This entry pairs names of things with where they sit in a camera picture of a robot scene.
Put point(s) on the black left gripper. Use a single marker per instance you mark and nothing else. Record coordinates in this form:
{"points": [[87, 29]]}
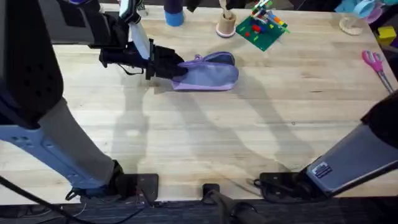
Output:
{"points": [[164, 62]]}

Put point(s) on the purple soft zip bag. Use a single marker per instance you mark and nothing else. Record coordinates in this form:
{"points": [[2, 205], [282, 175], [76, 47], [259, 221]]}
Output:
{"points": [[211, 73]]}

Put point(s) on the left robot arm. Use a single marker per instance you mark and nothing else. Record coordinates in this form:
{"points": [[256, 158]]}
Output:
{"points": [[62, 146]]}

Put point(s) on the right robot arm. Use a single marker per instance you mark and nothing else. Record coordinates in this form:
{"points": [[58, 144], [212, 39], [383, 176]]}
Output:
{"points": [[357, 158]]}

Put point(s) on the black upright left wrist plate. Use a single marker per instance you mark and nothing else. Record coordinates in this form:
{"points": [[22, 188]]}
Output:
{"points": [[151, 59]]}

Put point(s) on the dark bottle with blue base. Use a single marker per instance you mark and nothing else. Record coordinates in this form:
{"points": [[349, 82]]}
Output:
{"points": [[173, 14]]}

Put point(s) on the beige cup with wooden utensil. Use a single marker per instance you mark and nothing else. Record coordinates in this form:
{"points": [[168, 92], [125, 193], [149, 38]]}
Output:
{"points": [[226, 25]]}

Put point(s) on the green board with toy blocks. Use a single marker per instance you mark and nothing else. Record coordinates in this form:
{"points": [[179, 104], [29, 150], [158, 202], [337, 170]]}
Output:
{"points": [[261, 31]]}

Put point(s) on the beige cup stand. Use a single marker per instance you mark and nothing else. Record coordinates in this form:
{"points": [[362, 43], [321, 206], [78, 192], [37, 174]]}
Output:
{"points": [[351, 26]]}

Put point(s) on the light blue cup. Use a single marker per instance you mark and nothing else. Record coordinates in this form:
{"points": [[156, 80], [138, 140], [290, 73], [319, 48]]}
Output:
{"points": [[360, 7]]}

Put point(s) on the pink scissors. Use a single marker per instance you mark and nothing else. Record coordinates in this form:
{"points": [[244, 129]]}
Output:
{"points": [[374, 62]]}

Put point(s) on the pink cup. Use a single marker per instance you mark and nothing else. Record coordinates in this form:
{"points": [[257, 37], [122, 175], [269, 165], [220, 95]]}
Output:
{"points": [[374, 15]]}

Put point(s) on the yellow toy block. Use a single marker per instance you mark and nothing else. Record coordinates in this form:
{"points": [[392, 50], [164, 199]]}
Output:
{"points": [[386, 35]]}

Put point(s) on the black camera post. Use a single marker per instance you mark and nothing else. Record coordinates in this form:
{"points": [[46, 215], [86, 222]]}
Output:
{"points": [[227, 205]]}

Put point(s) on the black rail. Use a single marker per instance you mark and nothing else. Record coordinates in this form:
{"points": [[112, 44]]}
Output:
{"points": [[311, 213]]}

